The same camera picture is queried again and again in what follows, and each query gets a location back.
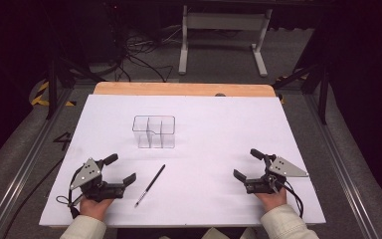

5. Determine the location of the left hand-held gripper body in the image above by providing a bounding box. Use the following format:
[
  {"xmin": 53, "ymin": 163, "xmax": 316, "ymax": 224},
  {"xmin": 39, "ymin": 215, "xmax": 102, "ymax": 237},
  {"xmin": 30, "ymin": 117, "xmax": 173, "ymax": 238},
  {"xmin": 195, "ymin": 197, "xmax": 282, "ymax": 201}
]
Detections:
[{"xmin": 69, "ymin": 157, "xmax": 127, "ymax": 203}]

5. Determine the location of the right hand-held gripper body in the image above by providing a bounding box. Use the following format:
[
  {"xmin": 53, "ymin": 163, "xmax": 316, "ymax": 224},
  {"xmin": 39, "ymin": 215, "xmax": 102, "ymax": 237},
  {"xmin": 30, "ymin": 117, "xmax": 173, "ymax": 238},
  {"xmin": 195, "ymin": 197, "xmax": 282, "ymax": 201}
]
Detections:
[{"xmin": 244, "ymin": 154, "xmax": 309, "ymax": 195}]

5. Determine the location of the person's left hand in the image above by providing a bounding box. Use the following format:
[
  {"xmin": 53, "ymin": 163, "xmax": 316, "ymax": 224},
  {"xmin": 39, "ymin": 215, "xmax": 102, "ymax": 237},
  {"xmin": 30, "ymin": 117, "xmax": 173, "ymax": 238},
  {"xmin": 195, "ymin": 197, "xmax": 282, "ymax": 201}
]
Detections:
[{"xmin": 79, "ymin": 195, "xmax": 115, "ymax": 222}]

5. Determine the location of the person's right hand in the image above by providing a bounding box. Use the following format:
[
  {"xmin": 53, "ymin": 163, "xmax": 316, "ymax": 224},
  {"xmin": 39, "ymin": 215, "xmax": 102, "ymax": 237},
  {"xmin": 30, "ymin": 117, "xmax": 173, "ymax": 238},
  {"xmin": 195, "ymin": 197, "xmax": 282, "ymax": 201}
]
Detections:
[{"xmin": 254, "ymin": 187, "xmax": 288, "ymax": 213}]

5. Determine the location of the black pen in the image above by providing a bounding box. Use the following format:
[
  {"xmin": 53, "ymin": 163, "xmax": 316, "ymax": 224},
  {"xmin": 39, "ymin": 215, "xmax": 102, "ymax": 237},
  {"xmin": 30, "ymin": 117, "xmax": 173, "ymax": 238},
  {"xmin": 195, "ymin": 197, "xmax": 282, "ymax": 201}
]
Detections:
[{"xmin": 133, "ymin": 163, "xmax": 167, "ymax": 209}]

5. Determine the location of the white table cover sheet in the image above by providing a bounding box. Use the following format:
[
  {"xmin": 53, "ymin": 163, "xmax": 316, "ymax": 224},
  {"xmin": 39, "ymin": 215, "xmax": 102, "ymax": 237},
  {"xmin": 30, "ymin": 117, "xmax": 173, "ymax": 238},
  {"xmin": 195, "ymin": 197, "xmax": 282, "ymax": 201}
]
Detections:
[{"xmin": 38, "ymin": 94, "xmax": 327, "ymax": 229}]

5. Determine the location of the clear plastic divided organizer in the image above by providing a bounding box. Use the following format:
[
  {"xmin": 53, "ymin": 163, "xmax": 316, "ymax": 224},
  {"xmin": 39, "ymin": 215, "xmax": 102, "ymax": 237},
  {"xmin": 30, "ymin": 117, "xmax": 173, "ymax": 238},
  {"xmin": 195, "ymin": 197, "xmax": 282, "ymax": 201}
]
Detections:
[{"xmin": 131, "ymin": 115, "xmax": 177, "ymax": 149}]

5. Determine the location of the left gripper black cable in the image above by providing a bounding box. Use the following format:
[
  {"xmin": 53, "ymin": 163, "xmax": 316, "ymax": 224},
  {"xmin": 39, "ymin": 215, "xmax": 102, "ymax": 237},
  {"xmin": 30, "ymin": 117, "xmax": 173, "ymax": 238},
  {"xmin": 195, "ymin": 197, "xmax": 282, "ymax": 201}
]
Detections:
[{"xmin": 55, "ymin": 164, "xmax": 85, "ymax": 220}]

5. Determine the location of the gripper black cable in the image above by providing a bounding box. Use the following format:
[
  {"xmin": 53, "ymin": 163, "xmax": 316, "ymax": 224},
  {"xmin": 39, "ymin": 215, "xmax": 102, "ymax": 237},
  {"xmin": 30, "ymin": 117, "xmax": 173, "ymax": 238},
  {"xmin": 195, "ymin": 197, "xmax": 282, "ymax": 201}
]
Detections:
[
  {"xmin": 280, "ymin": 179, "xmax": 305, "ymax": 219},
  {"xmin": 55, "ymin": 164, "xmax": 85, "ymax": 220}
]

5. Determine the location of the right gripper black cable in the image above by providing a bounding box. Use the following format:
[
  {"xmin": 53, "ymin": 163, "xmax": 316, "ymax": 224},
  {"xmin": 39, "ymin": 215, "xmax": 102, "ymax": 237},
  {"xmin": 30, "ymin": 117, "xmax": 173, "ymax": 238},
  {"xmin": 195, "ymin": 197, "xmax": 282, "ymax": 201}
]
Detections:
[{"xmin": 280, "ymin": 179, "xmax": 305, "ymax": 219}]

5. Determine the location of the aluminium floor rail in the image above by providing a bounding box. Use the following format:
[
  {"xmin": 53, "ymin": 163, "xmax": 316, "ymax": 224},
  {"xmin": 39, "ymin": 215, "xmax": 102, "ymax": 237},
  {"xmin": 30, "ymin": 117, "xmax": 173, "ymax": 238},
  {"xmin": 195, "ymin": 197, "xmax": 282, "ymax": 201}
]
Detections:
[
  {"xmin": 302, "ymin": 93, "xmax": 382, "ymax": 239},
  {"xmin": 0, "ymin": 87, "xmax": 76, "ymax": 239}
]

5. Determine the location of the black floor cables bundle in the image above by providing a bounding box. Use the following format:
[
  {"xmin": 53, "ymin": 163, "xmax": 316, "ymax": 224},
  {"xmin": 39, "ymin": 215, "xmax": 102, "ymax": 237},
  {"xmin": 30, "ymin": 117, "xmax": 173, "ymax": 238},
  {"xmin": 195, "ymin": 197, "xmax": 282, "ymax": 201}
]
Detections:
[{"xmin": 105, "ymin": 19, "xmax": 187, "ymax": 84}]

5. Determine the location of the white metal stand frame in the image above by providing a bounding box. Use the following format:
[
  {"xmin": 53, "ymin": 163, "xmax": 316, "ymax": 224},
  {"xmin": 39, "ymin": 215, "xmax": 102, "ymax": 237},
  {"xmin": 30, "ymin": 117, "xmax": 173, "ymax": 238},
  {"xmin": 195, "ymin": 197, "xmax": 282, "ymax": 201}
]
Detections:
[{"xmin": 177, "ymin": 4, "xmax": 274, "ymax": 79}]

